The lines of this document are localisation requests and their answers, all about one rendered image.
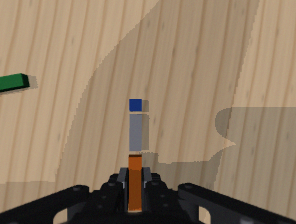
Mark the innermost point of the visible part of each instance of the grey rod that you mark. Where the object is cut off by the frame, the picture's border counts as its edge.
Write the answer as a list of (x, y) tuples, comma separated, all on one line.
[(135, 132)]

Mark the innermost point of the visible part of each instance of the green rod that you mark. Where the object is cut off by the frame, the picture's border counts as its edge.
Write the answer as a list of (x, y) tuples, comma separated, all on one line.
[(14, 82)]

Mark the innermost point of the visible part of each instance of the small blue block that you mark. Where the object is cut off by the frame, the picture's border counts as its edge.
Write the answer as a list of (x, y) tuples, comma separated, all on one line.
[(135, 104)]

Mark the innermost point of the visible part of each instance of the orange rod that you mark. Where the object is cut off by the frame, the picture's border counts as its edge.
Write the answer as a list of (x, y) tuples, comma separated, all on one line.
[(135, 166)]

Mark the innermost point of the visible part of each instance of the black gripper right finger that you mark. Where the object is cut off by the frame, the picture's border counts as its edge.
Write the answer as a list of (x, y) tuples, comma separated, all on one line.
[(185, 202)]

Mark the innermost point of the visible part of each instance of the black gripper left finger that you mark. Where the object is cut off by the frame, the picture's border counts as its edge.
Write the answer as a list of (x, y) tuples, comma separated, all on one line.
[(113, 196)]

